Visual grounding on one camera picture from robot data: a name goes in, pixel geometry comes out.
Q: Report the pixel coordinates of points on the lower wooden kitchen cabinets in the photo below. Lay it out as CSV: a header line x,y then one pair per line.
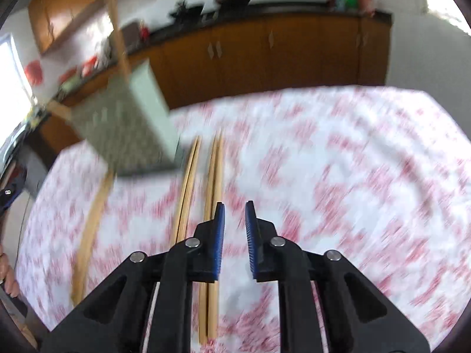
x,y
270,52

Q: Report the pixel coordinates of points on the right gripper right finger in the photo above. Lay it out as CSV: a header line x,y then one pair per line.
x,y
325,303

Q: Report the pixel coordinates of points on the person's left hand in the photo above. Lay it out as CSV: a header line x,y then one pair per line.
x,y
11,286

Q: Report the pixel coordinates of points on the upper wooden kitchen cabinets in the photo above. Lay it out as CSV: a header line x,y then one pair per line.
x,y
53,21

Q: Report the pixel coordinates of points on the bamboo chopstick pair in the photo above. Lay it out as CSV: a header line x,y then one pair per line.
x,y
188,195
180,202

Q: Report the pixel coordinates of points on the red floral tablecloth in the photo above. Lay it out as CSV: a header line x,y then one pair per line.
x,y
381,175

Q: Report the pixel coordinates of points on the green chopstick holder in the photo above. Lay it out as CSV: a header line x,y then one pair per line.
x,y
128,124

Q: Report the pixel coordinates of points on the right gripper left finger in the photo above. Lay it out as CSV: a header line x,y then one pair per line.
x,y
145,304

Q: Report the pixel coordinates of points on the red hanging bag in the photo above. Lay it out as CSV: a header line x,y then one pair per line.
x,y
34,73

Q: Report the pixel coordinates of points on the wooden kitchen cabinets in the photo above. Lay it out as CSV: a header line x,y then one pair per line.
x,y
53,21
270,52

